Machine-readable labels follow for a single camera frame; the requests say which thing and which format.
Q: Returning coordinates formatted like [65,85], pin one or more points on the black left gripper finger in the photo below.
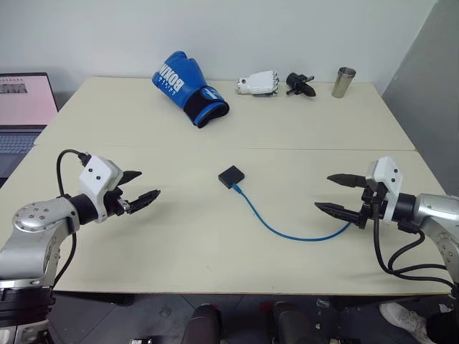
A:
[144,200]
[131,176]

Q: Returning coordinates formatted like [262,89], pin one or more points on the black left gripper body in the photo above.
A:
[117,200]

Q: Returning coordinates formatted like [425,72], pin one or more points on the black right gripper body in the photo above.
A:
[371,204]

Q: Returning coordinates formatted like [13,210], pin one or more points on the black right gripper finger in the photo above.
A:
[337,210]
[346,180]

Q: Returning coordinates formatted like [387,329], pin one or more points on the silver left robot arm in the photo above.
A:
[34,233]

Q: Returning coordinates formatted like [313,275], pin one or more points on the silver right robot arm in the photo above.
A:
[435,229]

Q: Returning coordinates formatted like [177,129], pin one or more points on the small black square box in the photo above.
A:
[231,176]

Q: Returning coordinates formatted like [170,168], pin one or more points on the stacked steel cups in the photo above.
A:
[343,83]

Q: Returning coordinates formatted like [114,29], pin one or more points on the blue boxing glove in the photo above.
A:
[191,91]

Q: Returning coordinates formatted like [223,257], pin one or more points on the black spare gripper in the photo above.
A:
[300,85]

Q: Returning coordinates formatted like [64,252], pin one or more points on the white sneaker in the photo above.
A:
[403,319]

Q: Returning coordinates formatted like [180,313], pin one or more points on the open laptop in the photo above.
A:
[19,118]

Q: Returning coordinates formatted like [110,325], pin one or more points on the white robotic hand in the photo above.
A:
[256,83]

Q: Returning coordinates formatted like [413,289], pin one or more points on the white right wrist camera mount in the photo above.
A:
[389,186]

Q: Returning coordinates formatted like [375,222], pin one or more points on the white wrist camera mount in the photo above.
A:
[98,179]
[389,186]

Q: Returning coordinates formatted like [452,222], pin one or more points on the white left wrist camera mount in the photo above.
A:
[98,179]

